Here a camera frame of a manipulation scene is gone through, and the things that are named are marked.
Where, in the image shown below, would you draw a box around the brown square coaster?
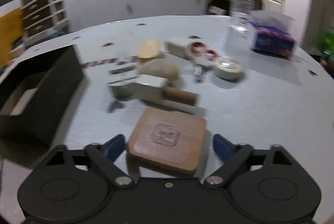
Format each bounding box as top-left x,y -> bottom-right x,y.
126,108 -> 206,174

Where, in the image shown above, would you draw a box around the light wooden oval block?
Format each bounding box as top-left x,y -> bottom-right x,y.
137,40 -> 160,59

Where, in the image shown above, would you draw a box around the red handled scissors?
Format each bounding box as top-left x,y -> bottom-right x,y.
185,42 -> 219,83

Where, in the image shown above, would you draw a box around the blue floral tissue pack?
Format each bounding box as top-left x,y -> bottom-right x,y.
250,10 -> 296,59

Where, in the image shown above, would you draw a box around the small white box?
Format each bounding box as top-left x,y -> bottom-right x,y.
131,74 -> 168,105

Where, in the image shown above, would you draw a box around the dark drawer cabinet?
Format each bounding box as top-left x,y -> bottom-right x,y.
21,0 -> 68,39

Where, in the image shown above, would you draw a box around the white tape roll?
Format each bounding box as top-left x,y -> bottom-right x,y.
213,56 -> 243,81

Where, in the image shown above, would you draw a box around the beige smooth stone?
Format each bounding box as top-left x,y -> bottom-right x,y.
138,58 -> 180,84

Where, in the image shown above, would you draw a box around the white power adapter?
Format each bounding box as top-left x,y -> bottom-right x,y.
165,37 -> 194,58

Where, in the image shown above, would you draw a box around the black storage box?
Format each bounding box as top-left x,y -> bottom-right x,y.
1,45 -> 84,151

